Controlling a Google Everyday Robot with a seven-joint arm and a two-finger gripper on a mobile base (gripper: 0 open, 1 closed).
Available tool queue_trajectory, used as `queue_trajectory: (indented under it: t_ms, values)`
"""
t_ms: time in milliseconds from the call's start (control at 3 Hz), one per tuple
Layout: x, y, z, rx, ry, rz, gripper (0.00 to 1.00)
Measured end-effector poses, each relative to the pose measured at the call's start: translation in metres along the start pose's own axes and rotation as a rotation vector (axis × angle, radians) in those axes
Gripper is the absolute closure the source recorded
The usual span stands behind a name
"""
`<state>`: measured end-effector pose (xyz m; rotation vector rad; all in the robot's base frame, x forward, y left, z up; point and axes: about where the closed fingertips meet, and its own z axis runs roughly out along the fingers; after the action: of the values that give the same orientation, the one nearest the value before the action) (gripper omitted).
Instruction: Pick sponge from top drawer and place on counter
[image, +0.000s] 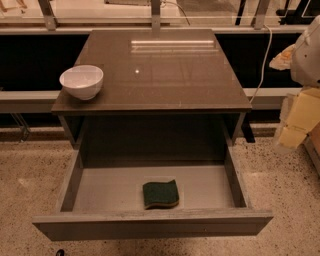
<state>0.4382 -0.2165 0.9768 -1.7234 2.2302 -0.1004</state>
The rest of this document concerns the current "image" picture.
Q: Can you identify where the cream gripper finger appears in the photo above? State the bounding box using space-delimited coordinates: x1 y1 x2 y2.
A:
269 44 295 71
273 127 306 154

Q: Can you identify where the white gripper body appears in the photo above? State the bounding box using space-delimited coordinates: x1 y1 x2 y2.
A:
283 87 320 133

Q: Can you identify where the green and yellow sponge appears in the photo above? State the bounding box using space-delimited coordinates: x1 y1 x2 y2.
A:
143 180 180 209

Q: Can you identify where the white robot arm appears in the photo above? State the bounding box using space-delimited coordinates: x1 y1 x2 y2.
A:
269 15 320 153

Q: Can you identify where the grey cabinet with brown top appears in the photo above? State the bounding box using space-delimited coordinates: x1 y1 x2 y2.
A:
52 30 251 163

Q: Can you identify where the open grey top drawer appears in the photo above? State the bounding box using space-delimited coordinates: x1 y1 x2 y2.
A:
32 149 273 241

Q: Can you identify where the white ceramic bowl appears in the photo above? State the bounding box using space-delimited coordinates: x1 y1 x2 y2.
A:
59 65 104 100

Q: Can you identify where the white cable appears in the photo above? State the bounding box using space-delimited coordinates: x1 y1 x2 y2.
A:
249 23 274 104

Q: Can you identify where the grey metal railing frame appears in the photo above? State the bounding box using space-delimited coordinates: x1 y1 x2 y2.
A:
0 0 320 114

